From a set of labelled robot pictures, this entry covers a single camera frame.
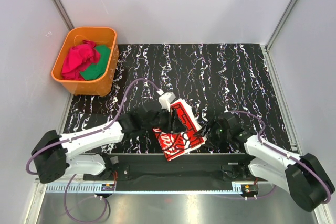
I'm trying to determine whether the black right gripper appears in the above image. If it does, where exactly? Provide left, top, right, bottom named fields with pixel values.
left=193, top=118, right=231, bottom=151

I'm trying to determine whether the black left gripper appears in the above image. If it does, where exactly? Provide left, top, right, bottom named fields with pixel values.
left=143, top=106, right=186, bottom=135

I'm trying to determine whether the white Coca-Cola t-shirt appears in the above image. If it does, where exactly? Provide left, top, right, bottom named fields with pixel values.
left=153, top=99, right=207, bottom=162

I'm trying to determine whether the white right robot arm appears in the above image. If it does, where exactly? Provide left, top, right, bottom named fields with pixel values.
left=195, top=110, right=335, bottom=212

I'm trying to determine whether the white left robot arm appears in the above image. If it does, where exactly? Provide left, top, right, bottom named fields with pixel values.
left=30, top=103, right=185, bottom=184

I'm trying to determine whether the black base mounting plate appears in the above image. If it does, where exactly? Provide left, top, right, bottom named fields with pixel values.
left=83, top=153, right=255, bottom=182

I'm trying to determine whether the black marbled table mat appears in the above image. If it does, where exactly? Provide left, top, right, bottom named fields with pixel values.
left=63, top=44, right=297, bottom=152

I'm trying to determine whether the green t-shirt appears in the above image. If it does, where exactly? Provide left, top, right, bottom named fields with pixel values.
left=80, top=45, right=111, bottom=81

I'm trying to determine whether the right electronics board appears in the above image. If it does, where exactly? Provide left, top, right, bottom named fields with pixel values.
left=241, top=184, right=259, bottom=197

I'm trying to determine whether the electronics board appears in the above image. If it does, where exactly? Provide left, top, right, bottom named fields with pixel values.
left=241, top=184, right=259, bottom=197
left=101, top=183, right=116, bottom=191

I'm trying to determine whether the orange plastic basket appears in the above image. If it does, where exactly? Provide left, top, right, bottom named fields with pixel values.
left=51, top=26, right=119, bottom=97

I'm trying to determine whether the left electronics board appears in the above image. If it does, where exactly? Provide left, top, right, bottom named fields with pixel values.
left=101, top=183, right=116, bottom=191

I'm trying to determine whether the red t-shirt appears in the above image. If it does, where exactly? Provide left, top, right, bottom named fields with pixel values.
left=61, top=40, right=100, bottom=81

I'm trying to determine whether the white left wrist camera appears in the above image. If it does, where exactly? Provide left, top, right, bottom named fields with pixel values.
left=159, top=92, right=176, bottom=112

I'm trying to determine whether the white slotted cable duct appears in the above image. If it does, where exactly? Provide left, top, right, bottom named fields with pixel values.
left=46, top=183, right=242, bottom=195

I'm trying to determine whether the aluminium frame rail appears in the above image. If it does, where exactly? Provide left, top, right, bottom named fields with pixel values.
left=34, top=162, right=321, bottom=183

